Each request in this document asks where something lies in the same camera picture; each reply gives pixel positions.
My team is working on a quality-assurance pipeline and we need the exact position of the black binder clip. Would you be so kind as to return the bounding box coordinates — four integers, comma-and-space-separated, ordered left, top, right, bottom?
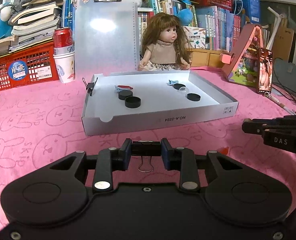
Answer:
131, 140, 162, 173

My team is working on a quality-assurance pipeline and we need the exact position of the black round lid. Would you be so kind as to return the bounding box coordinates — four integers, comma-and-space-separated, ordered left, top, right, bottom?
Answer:
124, 96, 141, 109

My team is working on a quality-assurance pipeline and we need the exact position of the black round cap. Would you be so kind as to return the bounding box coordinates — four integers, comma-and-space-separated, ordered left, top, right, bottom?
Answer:
118, 90, 133, 100
187, 93, 201, 101

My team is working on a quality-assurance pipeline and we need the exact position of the clear plastic dome capsule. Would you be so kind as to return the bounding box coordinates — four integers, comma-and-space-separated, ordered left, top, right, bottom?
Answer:
178, 87, 190, 97

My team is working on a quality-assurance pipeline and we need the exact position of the black ring lid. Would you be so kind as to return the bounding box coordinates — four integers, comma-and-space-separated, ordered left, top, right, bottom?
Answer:
172, 83, 186, 90

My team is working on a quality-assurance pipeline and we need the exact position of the light blue hair clip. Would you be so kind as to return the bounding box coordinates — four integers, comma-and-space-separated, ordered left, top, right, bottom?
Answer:
168, 80, 179, 86

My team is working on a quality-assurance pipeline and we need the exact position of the white pen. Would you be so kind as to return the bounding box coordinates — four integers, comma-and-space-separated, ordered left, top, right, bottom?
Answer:
264, 92, 296, 115

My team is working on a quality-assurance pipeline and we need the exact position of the white cardboard box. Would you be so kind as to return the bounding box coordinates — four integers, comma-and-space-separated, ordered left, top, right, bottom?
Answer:
82, 70, 239, 136

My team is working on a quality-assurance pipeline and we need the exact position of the pink toy house box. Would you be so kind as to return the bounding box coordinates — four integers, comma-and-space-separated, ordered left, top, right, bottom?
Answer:
220, 24, 263, 87

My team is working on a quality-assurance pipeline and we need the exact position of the smartphone with lit screen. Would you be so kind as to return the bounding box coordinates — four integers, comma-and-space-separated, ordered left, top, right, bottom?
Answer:
258, 48, 273, 94

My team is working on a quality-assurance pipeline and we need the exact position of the small binder clip on box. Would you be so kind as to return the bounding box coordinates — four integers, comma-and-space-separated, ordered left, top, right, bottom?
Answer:
82, 77, 97, 96

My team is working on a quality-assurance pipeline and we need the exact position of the pink bunny towel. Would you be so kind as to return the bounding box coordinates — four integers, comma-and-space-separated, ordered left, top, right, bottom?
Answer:
0, 70, 296, 230

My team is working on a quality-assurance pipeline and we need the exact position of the wooden shelf box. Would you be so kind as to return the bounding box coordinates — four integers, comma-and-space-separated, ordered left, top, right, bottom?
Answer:
191, 48, 228, 68

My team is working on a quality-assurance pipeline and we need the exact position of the row of upright books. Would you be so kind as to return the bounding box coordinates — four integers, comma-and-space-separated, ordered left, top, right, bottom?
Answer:
143, 0, 241, 52

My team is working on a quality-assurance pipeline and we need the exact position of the white paper cup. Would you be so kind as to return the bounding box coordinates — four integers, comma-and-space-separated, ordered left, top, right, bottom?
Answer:
53, 51, 75, 83

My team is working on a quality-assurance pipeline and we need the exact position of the white colourful book box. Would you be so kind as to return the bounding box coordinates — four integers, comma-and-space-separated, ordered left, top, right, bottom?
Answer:
183, 26, 208, 49

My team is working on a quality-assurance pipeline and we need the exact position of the red plastic basket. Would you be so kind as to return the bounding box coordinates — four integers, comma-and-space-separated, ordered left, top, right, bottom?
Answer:
0, 40, 59, 91

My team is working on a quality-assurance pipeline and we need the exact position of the blue carton box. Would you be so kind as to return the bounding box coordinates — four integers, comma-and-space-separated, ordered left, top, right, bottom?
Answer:
233, 0, 261, 24

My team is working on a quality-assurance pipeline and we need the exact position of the brown haired doll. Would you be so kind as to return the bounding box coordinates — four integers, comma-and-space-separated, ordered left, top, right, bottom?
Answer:
138, 12, 191, 71

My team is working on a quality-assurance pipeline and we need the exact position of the red soda can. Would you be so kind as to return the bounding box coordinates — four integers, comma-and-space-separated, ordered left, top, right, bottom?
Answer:
53, 27, 74, 55

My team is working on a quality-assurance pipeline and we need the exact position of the translucent clipboard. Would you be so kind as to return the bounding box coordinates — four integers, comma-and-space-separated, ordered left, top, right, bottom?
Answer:
75, 0, 139, 81

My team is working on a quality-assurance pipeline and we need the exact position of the stack of books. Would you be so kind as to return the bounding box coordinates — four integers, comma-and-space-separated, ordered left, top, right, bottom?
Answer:
0, 0, 64, 56

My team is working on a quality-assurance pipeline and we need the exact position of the blue white plush left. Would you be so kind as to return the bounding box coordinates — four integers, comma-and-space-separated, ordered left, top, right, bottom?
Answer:
0, 2, 13, 39

